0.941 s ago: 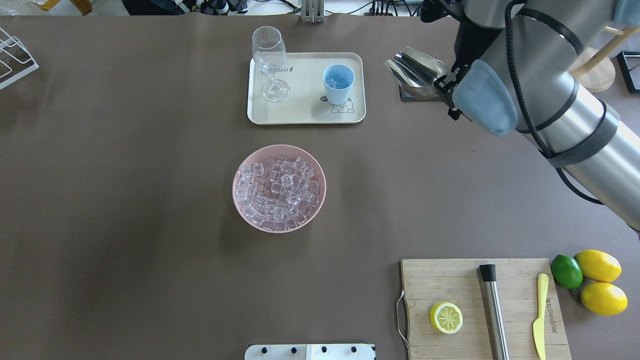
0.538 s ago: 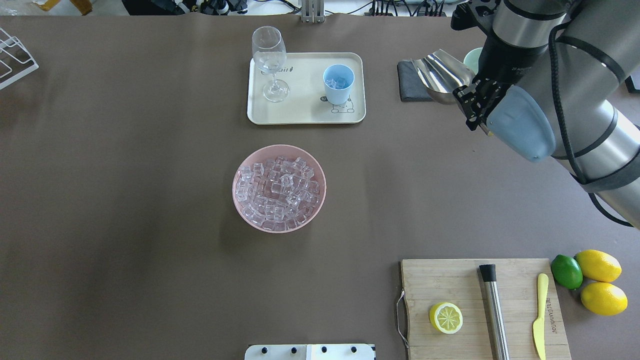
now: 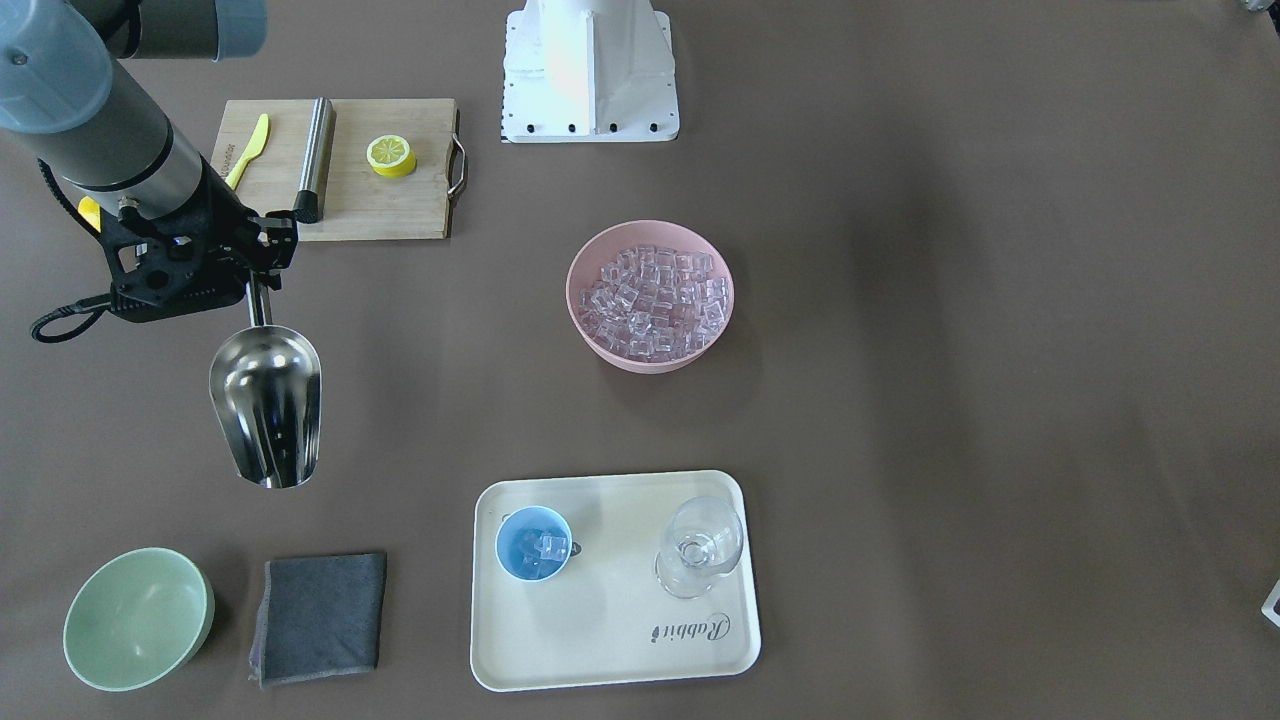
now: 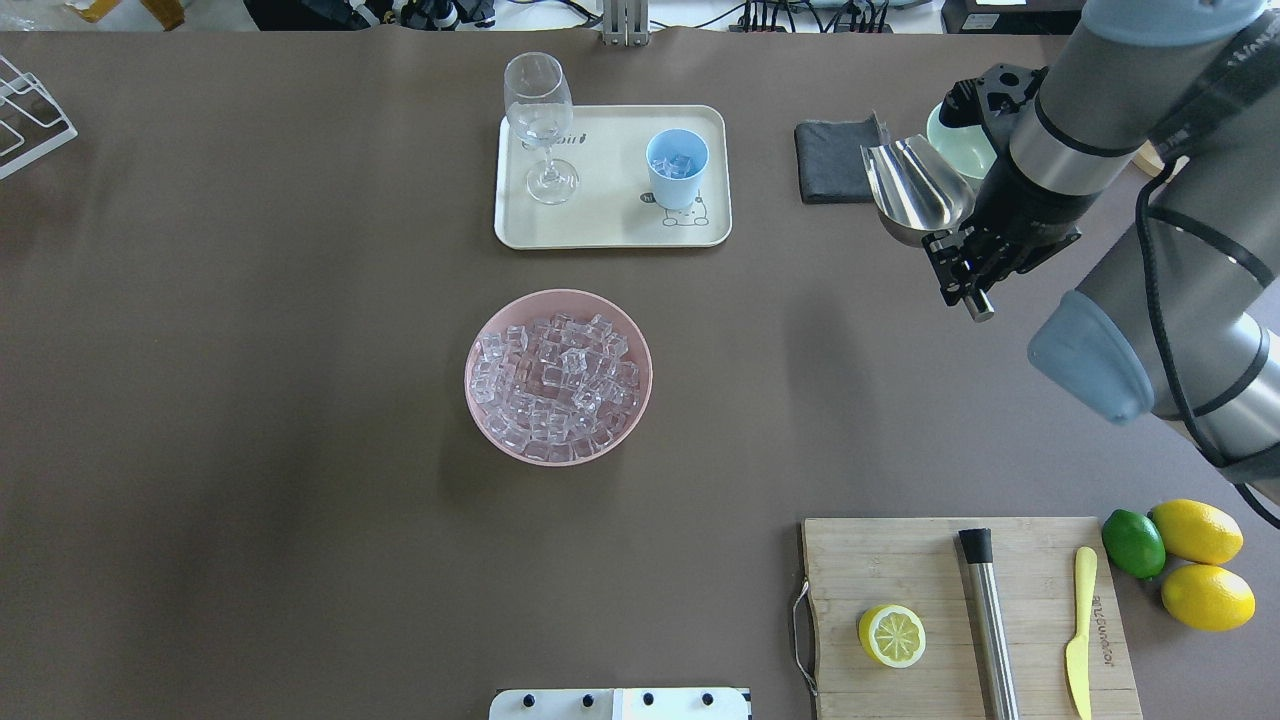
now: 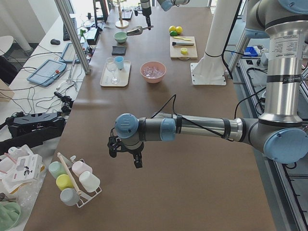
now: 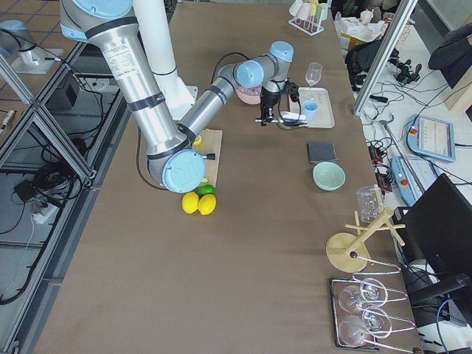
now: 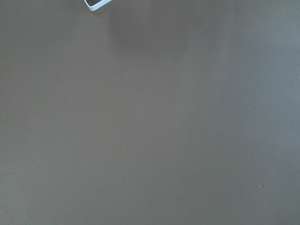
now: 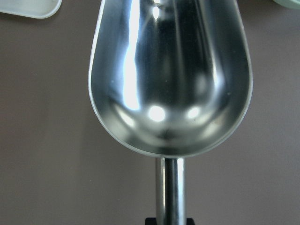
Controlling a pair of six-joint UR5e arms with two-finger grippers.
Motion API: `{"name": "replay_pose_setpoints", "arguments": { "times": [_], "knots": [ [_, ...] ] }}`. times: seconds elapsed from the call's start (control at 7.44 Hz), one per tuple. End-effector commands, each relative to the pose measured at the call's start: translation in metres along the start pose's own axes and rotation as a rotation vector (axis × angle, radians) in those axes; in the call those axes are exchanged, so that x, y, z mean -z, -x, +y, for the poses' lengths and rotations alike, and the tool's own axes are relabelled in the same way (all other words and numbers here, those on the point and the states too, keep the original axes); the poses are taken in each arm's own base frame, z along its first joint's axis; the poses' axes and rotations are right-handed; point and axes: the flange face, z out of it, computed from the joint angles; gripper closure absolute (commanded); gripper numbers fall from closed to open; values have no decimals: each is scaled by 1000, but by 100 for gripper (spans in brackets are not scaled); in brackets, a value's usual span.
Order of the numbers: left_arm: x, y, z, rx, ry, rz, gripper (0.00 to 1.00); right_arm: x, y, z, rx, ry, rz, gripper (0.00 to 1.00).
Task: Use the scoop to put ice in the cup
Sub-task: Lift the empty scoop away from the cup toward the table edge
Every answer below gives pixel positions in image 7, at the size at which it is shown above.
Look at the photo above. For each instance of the white wire cup rack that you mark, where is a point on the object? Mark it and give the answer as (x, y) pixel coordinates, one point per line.
(93, 5)

